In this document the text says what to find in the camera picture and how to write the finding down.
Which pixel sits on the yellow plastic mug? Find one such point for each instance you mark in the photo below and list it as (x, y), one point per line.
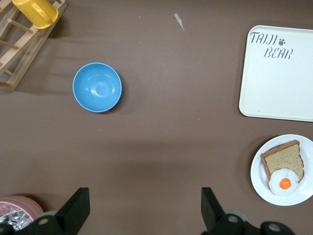
(34, 12)

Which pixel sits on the brown bread slice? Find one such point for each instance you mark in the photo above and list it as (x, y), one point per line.
(283, 159)

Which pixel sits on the small grey tape scrap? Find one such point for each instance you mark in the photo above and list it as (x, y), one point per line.
(179, 21)

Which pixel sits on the toy fried egg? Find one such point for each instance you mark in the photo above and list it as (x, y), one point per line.
(284, 183)

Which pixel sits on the blue bowl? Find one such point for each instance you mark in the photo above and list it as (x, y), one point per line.
(97, 87)

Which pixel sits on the white round plate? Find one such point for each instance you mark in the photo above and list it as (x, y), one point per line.
(258, 171)

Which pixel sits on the wooden peg drying rack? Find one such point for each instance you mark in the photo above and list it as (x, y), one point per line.
(22, 66)

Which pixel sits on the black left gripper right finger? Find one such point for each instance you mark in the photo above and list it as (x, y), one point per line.
(211, 210)

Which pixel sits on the pink bowl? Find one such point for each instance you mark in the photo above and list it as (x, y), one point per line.
(29, 205)

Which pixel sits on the cream bear print tray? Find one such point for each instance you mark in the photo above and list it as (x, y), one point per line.
(276, 85)

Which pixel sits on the clear crinkled plastic pieces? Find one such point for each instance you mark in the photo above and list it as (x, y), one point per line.
(14, 218)

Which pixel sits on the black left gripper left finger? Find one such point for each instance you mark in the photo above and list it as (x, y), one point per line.
(75, 210)

